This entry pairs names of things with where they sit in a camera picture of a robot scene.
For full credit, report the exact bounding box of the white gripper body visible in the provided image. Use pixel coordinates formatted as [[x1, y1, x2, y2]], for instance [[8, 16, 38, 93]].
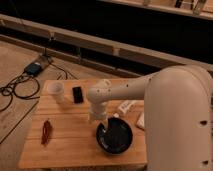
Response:
[[89, 102, 107, 122]]

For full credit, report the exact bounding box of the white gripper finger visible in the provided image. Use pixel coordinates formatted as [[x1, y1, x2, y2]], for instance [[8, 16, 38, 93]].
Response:
[[101, 120, 110, 132]]

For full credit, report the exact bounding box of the black ceramic bowl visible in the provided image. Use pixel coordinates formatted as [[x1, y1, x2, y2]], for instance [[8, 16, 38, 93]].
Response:
[[96, 117, 133, 154]]

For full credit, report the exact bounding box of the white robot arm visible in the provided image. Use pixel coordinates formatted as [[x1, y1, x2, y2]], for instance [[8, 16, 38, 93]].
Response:
[[87, 65, 213, 171]]

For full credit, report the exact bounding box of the white rectangular box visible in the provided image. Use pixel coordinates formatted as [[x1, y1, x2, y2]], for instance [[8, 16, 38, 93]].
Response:
[[118, 100, 136, 116]]

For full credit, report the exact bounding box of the black phone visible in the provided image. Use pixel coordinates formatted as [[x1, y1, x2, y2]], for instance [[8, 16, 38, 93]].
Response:
[[72, 87, 83, 103]]

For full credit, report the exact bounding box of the white object at table edge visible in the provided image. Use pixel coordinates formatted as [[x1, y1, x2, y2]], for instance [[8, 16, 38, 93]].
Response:
[[136, 113, 145, 130]]

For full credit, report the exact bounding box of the white plastic cup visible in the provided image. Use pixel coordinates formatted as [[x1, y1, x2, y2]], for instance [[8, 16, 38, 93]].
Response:
[[47, 82, 64, 103]]

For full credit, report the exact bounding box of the black power adapter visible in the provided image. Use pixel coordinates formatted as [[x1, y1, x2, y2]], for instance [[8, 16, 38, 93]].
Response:
[[24, 63, 42, 76]]

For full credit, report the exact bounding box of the wooden rail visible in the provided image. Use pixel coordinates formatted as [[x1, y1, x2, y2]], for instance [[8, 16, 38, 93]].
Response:
[[0, 14, 213, 72]]

